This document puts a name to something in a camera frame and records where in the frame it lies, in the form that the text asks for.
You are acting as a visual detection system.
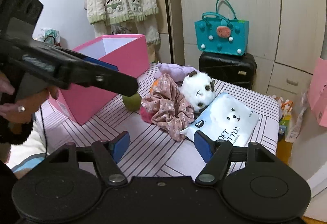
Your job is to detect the green plush ball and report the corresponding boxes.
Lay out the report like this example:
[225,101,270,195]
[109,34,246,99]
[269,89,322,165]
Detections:
[122,93,141,111]

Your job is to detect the pink floral fabric scrunchie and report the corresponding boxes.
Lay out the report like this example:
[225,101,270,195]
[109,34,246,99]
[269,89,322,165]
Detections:
[139,74,195,141]

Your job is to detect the soft cotton tissue pack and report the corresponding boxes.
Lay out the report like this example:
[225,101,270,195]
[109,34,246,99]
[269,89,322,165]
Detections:
[181,93,259,146]

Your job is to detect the person's left hand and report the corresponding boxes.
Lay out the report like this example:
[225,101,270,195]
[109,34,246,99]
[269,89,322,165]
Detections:
[1,86,59,124]

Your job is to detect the striped pink table cover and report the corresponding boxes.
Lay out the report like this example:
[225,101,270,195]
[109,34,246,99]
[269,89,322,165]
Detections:
[40,64,280,178]

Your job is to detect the pink cardboard storage box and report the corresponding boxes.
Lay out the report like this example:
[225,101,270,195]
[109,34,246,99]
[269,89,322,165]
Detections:
[49,34,149,125]

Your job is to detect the white panda plush toy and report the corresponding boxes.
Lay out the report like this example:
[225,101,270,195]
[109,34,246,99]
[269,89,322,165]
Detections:
[180,71,216,113]

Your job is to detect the colourful gift bag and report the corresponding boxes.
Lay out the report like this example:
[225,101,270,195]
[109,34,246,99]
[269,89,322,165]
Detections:
[275,97,294,137]

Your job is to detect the black suitcase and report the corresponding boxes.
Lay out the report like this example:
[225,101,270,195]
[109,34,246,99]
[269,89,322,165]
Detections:
[199,52,257,89]

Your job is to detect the purple plush toy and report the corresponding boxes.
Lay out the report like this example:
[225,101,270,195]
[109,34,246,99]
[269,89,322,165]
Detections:
[153,63,198,83]

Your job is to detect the pink paper bag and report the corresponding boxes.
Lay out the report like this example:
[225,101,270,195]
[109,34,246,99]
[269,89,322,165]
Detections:
[308,58,327,127]

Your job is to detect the teal felt tote bag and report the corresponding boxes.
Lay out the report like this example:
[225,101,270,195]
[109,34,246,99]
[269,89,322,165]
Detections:
[195,0,249,56]

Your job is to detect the beige wardrobe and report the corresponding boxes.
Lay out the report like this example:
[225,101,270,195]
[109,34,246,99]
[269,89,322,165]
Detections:
[168,0,326,99]

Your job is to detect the black cable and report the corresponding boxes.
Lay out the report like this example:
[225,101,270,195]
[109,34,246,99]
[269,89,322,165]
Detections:
[39,104,50,158]

